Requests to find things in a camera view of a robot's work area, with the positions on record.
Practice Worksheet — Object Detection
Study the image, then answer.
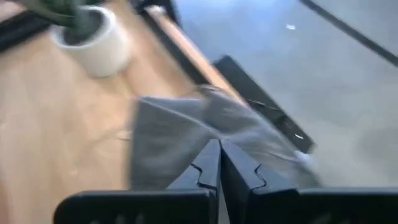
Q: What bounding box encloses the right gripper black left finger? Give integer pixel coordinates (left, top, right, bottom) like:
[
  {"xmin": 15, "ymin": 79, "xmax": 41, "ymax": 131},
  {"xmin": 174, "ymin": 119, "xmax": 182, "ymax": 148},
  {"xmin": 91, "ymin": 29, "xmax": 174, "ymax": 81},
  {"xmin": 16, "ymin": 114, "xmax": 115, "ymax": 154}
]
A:
[{"xmin": 52, "ymin": 138, "xmax": 223, "ymax": 224}]

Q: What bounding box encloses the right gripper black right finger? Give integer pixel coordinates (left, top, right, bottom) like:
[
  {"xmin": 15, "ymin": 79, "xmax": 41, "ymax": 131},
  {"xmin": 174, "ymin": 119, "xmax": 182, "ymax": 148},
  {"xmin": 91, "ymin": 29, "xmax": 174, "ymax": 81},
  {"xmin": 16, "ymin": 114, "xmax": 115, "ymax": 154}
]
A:
[{"xmin": 221, "ymin": 139, "xmax": 398, "ymax": 224}]

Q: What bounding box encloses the grey baseball cap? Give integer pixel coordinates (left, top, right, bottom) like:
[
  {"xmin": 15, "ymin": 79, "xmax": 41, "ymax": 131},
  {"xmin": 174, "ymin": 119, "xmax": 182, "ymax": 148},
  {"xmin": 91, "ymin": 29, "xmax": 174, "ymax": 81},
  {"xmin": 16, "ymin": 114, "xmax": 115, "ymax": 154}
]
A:
[{"xmin": 128, "ymin": 84, "xmax": 322, "ymax": 191}]

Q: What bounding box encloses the white round plant pot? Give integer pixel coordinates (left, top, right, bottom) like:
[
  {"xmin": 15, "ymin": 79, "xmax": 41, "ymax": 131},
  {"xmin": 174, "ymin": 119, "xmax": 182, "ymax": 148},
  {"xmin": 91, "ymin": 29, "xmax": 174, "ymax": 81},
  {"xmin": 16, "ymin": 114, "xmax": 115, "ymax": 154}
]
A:
[{"xmin": 50, "ymin": 4, "xmax": 132, "ymax": 78}]

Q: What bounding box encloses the black floor strip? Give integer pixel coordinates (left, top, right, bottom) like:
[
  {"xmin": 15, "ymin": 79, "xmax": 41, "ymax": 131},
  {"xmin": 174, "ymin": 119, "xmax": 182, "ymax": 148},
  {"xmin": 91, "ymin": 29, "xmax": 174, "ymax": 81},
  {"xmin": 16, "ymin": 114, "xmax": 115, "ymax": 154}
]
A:
[{"xmin": 298, "ymin": 0, "xmax": 398, "ymax": 68}]

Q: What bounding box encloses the green snake plant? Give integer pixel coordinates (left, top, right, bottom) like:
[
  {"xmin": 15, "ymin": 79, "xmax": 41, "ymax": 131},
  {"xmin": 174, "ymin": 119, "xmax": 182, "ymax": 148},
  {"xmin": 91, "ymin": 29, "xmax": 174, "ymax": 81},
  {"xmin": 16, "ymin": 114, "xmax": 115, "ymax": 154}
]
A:
[{"xmin": 20, "ymin": 0, "xmax": 105, "ymax": 35}]

